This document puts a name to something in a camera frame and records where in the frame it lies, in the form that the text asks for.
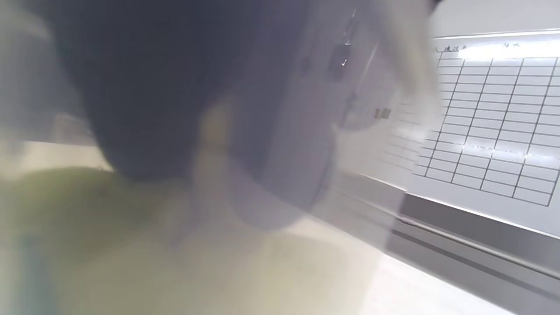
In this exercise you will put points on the person's right hand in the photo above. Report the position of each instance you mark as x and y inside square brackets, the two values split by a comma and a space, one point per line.
[166, 87]

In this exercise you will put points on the black tracking controller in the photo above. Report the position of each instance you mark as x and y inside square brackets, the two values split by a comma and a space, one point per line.
[306, 131]

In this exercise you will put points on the clear plastic airtight container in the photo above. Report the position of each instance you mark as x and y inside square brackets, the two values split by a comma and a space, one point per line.
[131, 245]

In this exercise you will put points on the white mobile whiteboard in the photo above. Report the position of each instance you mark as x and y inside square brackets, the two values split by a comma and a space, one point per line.
[481, 131]

